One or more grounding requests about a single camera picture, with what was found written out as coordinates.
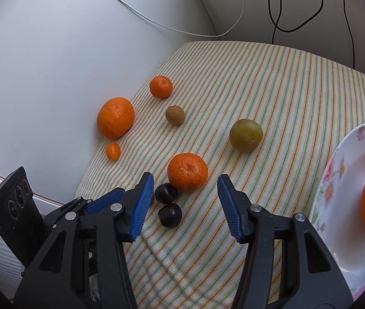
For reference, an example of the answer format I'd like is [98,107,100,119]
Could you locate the round smooth mandarin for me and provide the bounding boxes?
[167,152,209,193]

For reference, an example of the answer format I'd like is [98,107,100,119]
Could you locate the large bumpy tangerine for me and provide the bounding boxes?
[97,97,135,139]

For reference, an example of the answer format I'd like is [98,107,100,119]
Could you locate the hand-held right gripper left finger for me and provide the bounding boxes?
[13,173,155,309]

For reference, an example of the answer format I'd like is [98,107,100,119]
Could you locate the looped black cable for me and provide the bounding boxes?
[267,0,324,33]

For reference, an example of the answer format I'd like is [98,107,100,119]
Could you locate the green plum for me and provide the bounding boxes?
[229,119,263,153]

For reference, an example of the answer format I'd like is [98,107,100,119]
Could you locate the brown longan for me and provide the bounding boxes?
[165,105,185,125]

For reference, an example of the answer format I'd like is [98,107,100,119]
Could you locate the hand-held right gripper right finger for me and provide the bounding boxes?
[217,174,354,309]

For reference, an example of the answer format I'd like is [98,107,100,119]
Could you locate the dark purple plum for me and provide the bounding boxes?
[155,183,180,204]
[158,203,183,229]

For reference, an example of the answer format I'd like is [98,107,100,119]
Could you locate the white floral plate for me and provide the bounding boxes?
[309,122,365,300]

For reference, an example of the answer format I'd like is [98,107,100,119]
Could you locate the striped cloth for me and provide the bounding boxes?
[75,41,365,309]

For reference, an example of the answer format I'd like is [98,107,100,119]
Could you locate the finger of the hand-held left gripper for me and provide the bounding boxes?
[42,188,126,232]

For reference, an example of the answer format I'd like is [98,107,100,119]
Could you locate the tiny orange kumquat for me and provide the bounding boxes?
[106,142,121,161]

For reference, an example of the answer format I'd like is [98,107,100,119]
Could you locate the white cable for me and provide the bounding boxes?
[87,0,245,37]

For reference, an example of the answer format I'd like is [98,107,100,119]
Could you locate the small tangerine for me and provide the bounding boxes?
[149,75,173,99]

